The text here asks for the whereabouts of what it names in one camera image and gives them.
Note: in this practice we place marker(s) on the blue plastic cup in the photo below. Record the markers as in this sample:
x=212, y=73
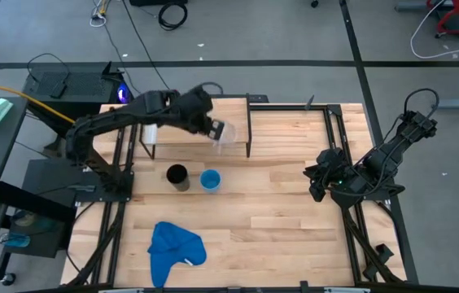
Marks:
x=211, y=181

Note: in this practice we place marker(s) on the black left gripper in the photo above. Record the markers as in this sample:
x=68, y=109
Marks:
x=193, y=109

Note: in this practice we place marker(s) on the tall black cup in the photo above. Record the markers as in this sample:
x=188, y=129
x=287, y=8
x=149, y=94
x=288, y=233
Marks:
x=178, y=177

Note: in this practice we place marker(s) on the blue object under desk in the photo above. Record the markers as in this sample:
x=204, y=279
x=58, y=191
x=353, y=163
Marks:
x=14, y=240

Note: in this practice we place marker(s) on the black computer tower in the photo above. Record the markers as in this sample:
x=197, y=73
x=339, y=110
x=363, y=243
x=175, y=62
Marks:
x=87, y=87

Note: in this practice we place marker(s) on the black bracket on frame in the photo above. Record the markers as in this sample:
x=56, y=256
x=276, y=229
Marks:
x=381, y=258

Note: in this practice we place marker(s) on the wooden shelf with black legs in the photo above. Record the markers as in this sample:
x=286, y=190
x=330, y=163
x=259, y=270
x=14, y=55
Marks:
x=237, y=118

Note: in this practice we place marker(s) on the small black device on tower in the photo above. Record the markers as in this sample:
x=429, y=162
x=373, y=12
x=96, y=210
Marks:
x=58, y=90

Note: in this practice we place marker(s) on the black aluminium table frame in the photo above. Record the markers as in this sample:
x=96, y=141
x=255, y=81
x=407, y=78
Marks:
x=103, y=196

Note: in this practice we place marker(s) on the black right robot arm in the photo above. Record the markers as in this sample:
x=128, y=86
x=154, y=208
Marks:
x=392, y=150

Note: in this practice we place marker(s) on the blue cloth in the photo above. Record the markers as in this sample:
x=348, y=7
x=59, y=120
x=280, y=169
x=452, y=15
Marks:
x=174, y=248

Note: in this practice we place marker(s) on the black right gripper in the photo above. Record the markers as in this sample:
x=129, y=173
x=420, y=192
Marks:
x=326, y=169

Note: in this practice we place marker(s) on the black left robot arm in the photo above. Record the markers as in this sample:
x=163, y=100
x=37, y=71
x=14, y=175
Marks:
x=111, y=118

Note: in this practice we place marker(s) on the black caster wheel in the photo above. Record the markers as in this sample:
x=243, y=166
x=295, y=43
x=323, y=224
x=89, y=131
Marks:
x=314, y=3

